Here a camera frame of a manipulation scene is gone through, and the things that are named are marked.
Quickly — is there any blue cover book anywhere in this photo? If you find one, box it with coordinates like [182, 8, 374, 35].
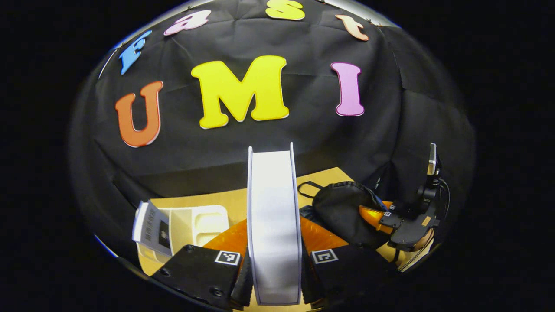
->
[132, 200, 174, 257]

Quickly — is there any black backdrop cloth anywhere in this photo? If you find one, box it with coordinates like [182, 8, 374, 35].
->
[69, 0, 477, 260]

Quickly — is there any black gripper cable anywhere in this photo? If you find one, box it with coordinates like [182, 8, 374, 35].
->
[437, 177, 451, 219]

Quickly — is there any white plastic bookshelf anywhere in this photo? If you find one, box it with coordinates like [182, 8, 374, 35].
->
[137, 205, 230, 265]

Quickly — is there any blue schoolbag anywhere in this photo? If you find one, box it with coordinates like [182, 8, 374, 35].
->
[297, 181, 391, 250]

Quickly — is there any white cover book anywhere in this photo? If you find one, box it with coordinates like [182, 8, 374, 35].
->
[247, 142, 303, 306]

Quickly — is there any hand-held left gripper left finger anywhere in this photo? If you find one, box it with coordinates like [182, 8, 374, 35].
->
[152, 219, 254, 309]

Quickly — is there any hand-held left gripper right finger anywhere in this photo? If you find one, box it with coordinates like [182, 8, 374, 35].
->
[299, 216, 399, 304]

